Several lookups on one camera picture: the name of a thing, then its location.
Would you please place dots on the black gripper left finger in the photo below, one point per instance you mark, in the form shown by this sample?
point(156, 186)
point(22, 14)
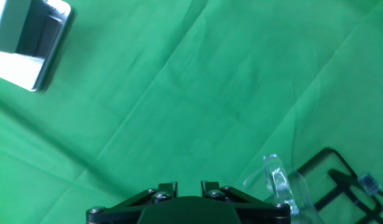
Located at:
point(123, 210)

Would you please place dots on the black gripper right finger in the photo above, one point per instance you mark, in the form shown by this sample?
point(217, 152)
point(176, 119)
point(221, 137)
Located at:
point(256, 210)

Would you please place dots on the green cloth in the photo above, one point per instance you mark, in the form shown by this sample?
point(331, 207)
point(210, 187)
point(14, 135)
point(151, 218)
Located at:
point(179, 93)

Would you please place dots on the red button box with baseplate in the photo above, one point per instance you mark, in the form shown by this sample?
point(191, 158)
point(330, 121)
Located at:
point(23, 65)

